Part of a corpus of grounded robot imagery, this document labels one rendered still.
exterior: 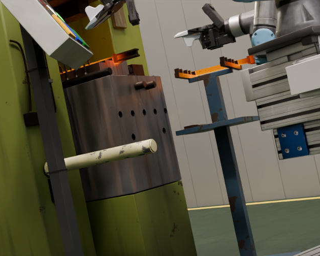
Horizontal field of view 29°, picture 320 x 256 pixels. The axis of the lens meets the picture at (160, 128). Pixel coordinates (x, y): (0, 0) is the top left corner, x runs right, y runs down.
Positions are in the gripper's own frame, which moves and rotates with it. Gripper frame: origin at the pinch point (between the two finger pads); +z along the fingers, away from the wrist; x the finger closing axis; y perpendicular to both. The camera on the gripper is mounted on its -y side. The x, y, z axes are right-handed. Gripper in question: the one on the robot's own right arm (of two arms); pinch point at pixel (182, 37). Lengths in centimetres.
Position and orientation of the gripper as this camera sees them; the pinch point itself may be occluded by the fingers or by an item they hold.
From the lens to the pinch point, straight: 234.0
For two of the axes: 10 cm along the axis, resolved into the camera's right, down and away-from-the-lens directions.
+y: 2.0, 9.8, -0.5
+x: 5.0, -0.6, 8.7
